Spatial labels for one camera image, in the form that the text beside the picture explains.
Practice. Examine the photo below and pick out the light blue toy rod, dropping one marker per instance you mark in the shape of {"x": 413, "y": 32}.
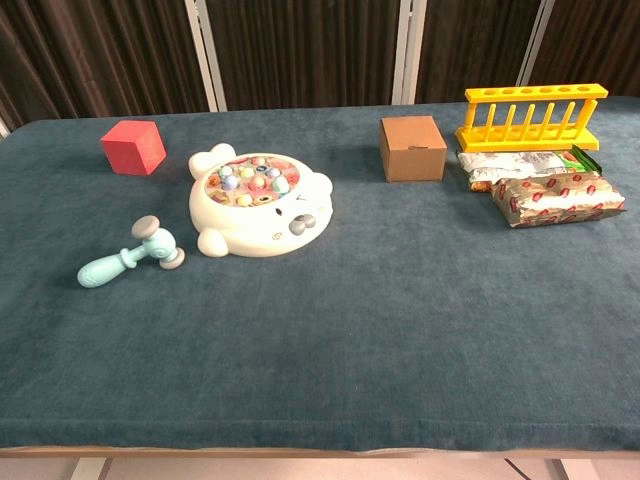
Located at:
{"x": 155, "y": 245}

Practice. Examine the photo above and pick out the white plastic baby toy console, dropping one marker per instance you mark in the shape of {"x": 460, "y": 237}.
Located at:
{"x": 250, "y": 225}

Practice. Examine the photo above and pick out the blue table cloth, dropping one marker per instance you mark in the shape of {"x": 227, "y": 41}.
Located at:
{"x": 350, "y": 325}

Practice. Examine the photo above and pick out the small brown cardboard box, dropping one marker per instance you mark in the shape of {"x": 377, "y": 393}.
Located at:
{"x": 412, "y": 150}

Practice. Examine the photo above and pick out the white green snack packet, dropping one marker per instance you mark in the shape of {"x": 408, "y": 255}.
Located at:
{"x": 500, "y": 165}

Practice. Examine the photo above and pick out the yellow test tube rack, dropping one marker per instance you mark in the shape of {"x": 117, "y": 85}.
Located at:
{"x": 500, "y": 141}

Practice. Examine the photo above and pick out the red cube block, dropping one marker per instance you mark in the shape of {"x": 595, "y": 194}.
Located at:
{"x": 132, "y": 150}

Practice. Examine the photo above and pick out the red print snack packet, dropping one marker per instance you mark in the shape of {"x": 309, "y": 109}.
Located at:
{"x": 550, "y": 200}

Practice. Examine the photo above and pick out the white partition frame post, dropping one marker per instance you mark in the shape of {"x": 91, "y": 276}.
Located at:
{"x": 410, "y": 50}
{"x": 207, "y": 55}
{"x": 537, "y": 42}
{"x": 3, "y": 129}

